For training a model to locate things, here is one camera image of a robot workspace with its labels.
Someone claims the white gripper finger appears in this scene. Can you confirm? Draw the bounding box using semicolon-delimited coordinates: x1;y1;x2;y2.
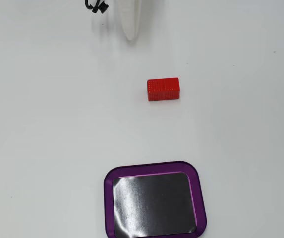
117;0;143;41

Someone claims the red textured block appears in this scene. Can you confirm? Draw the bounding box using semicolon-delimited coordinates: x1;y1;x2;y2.
146;77;181;102

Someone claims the purple tray with black base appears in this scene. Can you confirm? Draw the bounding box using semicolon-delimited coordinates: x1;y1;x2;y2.
103;160;208;238

